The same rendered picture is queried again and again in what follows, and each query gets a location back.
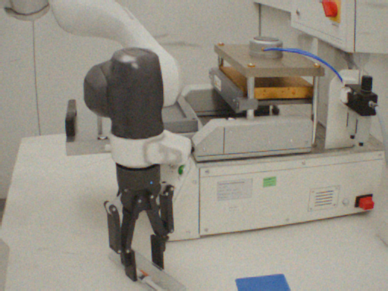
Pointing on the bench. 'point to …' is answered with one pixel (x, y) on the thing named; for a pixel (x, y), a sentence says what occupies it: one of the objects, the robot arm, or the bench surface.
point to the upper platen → (273, 88)
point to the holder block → (179, 117)
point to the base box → (274, 193)
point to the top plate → (270, 59)
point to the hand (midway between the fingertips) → (143, 260)
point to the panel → (174, 177)
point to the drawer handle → (70, 117)
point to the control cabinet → (341, 51)
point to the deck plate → (293, 153)
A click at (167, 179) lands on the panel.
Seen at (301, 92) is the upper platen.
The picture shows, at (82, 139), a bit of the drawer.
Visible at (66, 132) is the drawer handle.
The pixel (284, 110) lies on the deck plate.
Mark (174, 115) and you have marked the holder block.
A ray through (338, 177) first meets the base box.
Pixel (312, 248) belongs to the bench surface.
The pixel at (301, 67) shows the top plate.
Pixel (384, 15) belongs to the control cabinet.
